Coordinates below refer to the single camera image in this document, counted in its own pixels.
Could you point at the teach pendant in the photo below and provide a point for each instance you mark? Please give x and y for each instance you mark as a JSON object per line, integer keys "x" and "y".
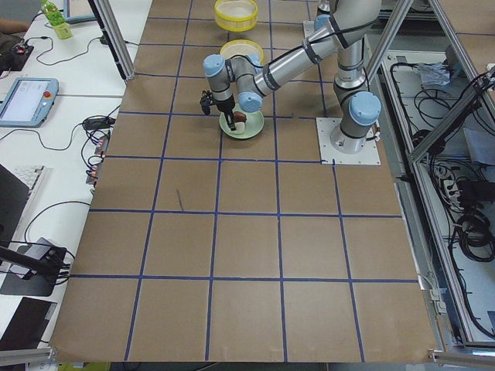
{"x": 28, "y": 102}
{"x": 77, "y": 11}

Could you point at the brown bun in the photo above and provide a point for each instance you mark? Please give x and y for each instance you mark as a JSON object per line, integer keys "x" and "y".
{"x": 239, "y": 117}

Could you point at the teach pendant far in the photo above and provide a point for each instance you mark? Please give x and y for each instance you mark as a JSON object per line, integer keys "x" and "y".
{"x": 77, "y": 11}

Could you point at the yellow steamer layer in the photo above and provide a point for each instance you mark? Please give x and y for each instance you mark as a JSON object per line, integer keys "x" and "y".
{"x": 236, "y": 15}
{"x": 244, "y": 47}

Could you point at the black power adapter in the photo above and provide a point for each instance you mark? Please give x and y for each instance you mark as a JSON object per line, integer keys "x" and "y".
{"x": 98, "y": 123}

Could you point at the light green plate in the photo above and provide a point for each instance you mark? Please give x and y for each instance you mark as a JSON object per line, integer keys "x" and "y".
{"x": 253, "y": 125}

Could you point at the black laptop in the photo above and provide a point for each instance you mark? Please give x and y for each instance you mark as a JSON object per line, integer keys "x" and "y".
{"x": 14, "y": 196}

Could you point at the white keyboard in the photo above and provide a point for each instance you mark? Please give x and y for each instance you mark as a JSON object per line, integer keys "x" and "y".
{"x": 32, "y": 175}

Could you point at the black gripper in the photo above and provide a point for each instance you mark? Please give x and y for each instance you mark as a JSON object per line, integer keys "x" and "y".
{"x": 225, "y": 106}

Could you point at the teach pendant near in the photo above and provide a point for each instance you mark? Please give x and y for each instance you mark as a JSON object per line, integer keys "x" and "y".
{"x": 28, "y": 102}

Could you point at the green bottle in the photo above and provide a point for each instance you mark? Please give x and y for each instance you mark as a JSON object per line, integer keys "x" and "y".
{"x": 56, "y": 20}

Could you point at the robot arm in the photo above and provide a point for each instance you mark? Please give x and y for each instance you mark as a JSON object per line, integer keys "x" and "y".
{"x": 240, "y": 83}

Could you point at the aluminium frame post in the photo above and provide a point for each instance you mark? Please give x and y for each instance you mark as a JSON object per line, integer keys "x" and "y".
{"x": 111, "y": 32}

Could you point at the person forearm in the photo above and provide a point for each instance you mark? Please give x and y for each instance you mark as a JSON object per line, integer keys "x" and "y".
{"x": 9, "y": 26}

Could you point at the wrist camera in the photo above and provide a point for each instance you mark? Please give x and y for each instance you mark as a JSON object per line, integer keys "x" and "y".
{"x": 206, "y": 101}

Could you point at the white bun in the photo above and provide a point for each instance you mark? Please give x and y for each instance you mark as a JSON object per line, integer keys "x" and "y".
{"x": 239, "y": 128}

